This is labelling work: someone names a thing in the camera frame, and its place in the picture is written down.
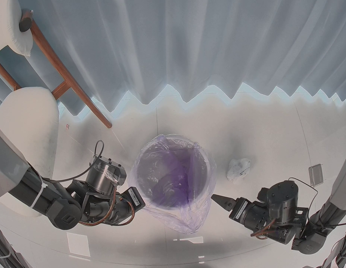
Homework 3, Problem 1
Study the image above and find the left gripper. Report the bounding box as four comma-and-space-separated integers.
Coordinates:
114, 187, 146, 226

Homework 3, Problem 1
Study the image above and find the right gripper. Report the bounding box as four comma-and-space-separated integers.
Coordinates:
212, 194, 271, 232

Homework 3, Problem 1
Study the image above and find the purple plastic bag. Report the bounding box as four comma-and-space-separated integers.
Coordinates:
132, 134, 217, 234

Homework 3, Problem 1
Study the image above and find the white trash bin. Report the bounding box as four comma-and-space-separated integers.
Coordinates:
136, 134, 212, 209

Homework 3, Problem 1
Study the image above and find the crumpled white paper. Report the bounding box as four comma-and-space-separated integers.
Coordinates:
227, 158, 252, 181

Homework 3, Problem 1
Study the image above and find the wooden chair with cream cushions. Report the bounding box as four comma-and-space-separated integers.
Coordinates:
0, 0, 112, 220

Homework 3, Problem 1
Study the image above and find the blue-green curtain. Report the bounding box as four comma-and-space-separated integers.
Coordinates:
0, 0, 346, 117

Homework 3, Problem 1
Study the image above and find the black cable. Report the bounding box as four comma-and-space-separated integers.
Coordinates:
42, 140, 105, 182
289, 178, 319, 221

